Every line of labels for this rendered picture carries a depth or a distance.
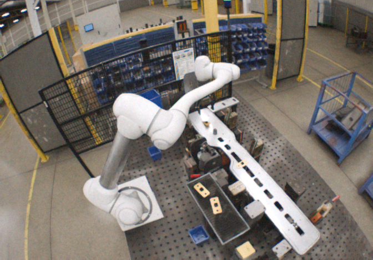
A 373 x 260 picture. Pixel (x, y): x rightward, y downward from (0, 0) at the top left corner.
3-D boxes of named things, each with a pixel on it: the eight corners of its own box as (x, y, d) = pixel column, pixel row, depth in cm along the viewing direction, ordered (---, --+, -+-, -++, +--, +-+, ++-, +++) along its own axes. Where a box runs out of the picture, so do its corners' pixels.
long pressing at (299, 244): (324, 233, 69) (326, 232, 68) (298, 259, 63) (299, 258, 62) (206, 107, 170) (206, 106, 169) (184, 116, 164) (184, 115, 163)
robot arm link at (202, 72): (193, 81, 124) (213, 82, 120) (191, 59, 114) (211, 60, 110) (198, 74, 132) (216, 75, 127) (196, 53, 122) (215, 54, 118)
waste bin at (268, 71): (287, 78, 395) (290, 49, 349) (272, 82, 385) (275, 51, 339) (273, 69, 433) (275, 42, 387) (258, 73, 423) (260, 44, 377)
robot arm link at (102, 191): (107, 218, 99) (77, 199, 97) (116, 202, 114) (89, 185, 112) (159, 115, 74) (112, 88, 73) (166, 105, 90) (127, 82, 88)
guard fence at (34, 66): (102, 138, 305) (58, 24, 180) (102, 143, 295) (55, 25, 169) (44, 157, 279) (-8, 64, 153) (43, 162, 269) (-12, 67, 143)
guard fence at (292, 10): (272, 90, 361) (278, -9, 235) (268, 87, 371) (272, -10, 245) (302, 81, 381) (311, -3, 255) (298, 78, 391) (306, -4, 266)
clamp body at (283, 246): (275, 259, 87) (295, 248, 64) (260, 269, 84) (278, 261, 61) (267, 249, 94) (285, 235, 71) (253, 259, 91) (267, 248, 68)
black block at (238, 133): (243, 156, 159) (247, 131, 141) (233, 161, 156) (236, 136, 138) (238, 150, 165) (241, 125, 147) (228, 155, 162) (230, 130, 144)
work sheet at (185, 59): (196, 75, 187) (193, 46, 168) (176, 81, 181) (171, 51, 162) (196, 74, 189) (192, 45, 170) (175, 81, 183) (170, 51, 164)
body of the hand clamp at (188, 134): (196, 157, 164) (192, 127, 142) (189, 160, 163) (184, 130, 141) (193, 153, 169) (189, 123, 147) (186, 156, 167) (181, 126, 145)
